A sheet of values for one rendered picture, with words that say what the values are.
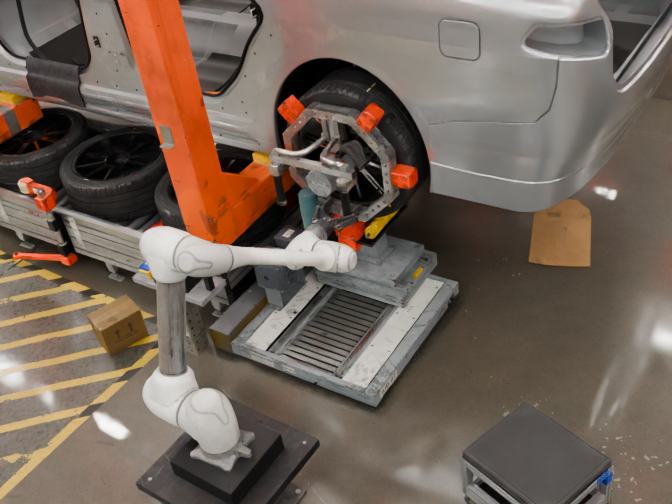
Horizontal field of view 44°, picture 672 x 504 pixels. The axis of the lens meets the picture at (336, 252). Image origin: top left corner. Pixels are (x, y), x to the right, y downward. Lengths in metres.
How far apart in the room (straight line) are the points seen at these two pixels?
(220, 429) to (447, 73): 1.56
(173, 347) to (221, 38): 2.44
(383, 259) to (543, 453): 1.41
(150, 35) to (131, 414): 1.71
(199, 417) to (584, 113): 1.77
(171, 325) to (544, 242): 2.23
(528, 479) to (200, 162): 1.82
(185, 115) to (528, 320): 1.85
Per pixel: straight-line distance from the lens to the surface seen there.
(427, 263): 4.17
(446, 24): 3.20
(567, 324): 4.08
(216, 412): 3.02
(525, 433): 3.19
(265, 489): 3.18
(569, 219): 4.70
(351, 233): 3.86
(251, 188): 3.96
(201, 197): 3.67
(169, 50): 3.39
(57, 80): 4.95
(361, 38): 3.42
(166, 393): 3.13
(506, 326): 4.06
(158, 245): 2.88
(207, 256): 2.78
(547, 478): 3.07
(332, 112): 3.54
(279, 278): 3.95
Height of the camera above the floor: 2.80
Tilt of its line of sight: 38 degrees down
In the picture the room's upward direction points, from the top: 9 degrees counter-clockwise
